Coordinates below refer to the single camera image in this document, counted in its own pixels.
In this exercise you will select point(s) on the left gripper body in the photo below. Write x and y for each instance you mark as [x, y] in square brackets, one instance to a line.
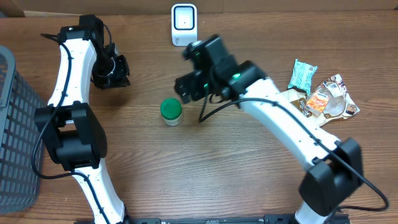
[111, 73]

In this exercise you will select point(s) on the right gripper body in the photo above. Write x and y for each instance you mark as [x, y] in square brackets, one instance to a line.
[199, 86]

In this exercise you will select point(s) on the white bottle green cap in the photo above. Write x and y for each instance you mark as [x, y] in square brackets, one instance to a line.
[171, 111]

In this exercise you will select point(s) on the teal wet wipes pack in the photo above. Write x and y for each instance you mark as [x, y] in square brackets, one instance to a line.
[301, 78]

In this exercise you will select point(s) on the orange tissue pack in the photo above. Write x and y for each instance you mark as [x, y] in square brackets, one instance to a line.
[317, 103]

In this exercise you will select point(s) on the beige snack bag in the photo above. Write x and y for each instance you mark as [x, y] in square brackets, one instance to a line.
[340, 105]

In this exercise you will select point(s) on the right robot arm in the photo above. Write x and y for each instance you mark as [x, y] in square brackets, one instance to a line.
[332, 167]

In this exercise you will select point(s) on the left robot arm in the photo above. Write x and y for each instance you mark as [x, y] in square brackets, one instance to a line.
[69, 129]

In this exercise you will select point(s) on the white barcode scanner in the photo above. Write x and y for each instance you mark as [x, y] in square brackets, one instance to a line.
[184, 25]

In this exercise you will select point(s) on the grey plastic mesh basket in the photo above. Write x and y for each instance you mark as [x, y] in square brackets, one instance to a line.
[19, 184]

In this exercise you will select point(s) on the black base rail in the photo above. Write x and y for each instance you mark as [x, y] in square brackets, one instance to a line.
[266, 219]

